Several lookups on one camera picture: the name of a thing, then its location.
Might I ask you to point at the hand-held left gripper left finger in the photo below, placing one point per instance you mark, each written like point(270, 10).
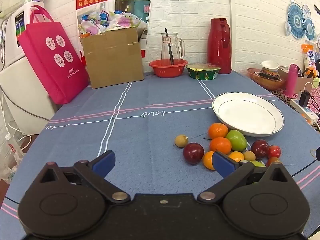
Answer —
point(105, 160)

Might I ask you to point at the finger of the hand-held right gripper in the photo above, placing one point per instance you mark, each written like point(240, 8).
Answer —
point(318, 153)

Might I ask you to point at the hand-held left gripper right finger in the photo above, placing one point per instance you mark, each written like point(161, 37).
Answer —
point(223, 163)

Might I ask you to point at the small yellow-orange tangerine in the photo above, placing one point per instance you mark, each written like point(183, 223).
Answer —
point(236, 156)
point(207, 160)

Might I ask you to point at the large orange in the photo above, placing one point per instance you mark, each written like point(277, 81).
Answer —
point(220, 145)
point(218, 131)

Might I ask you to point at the small brown round fruit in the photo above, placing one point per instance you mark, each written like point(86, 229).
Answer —
point(249, 155)
point(181, 141)

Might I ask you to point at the green mango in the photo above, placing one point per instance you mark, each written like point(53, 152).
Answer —
point(236, 140)

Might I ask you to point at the dark red plum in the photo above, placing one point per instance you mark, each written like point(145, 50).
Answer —
point(193, 153)
point(260, 148)

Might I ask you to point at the small yellow-green fruit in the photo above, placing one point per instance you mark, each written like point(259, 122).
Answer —
point(258, 164)

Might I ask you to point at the bright red small fruit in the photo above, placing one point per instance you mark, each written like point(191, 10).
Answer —
point(274, 151)

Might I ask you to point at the reddish-brown small fruit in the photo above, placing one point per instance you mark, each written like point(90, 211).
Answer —
point(273, 160)

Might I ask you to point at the white plate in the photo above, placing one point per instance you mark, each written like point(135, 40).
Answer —
point(247, 115)

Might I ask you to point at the blue striped tablecloth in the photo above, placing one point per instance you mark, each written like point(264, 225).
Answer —
point(140, 140)

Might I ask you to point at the white power strip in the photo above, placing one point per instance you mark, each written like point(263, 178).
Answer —
point(310, 113)

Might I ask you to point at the black charger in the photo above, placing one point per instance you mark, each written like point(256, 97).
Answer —
point(304, 100)

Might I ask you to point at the pink patterned cloth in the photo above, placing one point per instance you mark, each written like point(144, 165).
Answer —
point(283, 97)

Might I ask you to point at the beige small box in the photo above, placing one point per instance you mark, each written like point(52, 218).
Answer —
point(303, 83)

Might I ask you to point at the pink bottle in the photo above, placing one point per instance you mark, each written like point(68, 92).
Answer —
point(292, 82)

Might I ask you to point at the black pump bottle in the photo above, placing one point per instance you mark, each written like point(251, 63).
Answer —
point(318, 67)

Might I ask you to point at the orange glass bowl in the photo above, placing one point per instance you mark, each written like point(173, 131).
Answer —
point(258, 82)

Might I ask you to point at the green instant noodle bowl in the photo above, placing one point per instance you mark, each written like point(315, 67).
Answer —
point(202, 75)

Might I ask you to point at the clear plastic bottle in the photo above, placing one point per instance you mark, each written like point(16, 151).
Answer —
point(13, 152)

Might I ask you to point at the patterned bowl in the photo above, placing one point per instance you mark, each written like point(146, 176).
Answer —
point(270, 75)

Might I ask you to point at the orange and white snack packet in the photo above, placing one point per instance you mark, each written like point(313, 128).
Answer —
point(309, 57)

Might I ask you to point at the cardboard box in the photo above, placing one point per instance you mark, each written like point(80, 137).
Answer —
point(112, 62)

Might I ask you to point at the white small bowl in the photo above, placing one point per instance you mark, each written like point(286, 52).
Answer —
point(270, 65)

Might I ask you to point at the white appliance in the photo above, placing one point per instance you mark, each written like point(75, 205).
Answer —
point(22, 92)

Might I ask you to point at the red plastic basket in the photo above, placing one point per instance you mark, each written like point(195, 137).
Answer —
point(166, 72)

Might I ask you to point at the pink tote bag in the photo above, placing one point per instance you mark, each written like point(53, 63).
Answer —
point(50, 62)

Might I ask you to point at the red thermos jug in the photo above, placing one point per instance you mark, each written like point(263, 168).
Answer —
point(218, 50)

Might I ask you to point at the medium blue paper fan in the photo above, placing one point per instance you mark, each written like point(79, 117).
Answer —
point(310, 28)

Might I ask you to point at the glass pitcher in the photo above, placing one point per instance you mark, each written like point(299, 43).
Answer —
point(176, 47)

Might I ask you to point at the black stirring stick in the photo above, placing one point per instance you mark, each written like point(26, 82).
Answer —
point(170, 50)

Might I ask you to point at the large blue paper fan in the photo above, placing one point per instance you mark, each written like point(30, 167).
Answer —
point(296, 20)

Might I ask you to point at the floral cloth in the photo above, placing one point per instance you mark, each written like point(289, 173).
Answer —
point(120, 21)

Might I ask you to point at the white water purifier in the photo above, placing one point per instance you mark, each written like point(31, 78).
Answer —
point(20, 30)

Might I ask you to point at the white wall pipe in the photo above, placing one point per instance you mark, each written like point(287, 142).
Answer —
point(230, 17)

